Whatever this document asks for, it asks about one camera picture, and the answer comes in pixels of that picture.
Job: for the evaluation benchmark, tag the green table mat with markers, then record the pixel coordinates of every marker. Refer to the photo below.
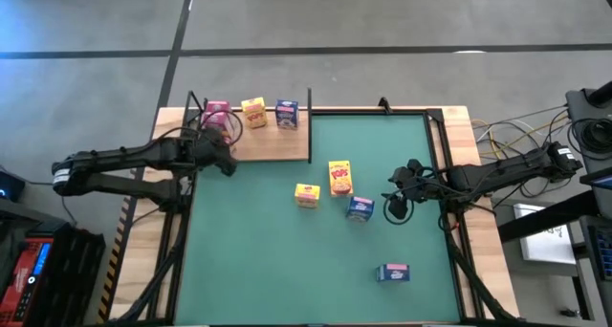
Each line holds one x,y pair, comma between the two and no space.
287,269

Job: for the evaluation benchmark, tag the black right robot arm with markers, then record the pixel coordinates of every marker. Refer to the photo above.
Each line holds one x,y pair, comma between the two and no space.
502,171

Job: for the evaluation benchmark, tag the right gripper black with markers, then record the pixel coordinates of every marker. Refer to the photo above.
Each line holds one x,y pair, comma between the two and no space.
418,188

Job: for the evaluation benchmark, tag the white paper sheet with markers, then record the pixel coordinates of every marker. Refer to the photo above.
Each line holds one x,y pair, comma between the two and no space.
545,248

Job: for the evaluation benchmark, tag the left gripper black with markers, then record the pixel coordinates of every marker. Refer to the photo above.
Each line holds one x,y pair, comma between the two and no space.
212,147

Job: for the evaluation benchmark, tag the black ribbed case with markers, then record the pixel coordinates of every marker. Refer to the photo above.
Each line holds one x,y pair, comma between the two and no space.
76,279

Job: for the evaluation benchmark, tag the black clamp mount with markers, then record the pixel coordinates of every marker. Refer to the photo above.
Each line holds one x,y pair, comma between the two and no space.
384,104

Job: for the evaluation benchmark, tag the black diagonal bar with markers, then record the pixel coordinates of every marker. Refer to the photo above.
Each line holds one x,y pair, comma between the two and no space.
540,219

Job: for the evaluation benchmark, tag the Frosted Flakes cereal box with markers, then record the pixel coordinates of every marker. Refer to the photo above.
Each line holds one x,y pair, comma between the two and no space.
359,208
392,272
287,114

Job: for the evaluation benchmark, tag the yellow black hazard tape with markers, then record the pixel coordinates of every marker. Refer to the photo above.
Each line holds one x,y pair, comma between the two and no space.
115,269

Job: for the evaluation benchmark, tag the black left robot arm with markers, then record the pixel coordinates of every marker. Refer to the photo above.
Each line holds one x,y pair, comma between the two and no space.
119,157

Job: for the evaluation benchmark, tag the Corn Pops cereal box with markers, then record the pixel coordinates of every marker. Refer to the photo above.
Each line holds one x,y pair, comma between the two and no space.
254,112
307,195
340,178

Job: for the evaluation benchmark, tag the black device with blue light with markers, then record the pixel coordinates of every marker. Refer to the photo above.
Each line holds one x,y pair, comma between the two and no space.
9,186

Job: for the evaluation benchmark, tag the tablet with blue screen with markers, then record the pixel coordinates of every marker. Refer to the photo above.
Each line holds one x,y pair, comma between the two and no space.
602,181

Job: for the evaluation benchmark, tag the grey cart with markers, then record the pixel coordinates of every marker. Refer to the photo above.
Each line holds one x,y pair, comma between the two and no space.
578,102

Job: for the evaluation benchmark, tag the black keyboard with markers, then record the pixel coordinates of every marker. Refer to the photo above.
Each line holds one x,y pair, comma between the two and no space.
603,250

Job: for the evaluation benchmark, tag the wooden shelf board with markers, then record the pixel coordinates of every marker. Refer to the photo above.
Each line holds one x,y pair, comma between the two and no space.
272,145

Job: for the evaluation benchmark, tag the red control unit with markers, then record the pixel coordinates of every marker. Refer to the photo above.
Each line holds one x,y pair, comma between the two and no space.
19,279

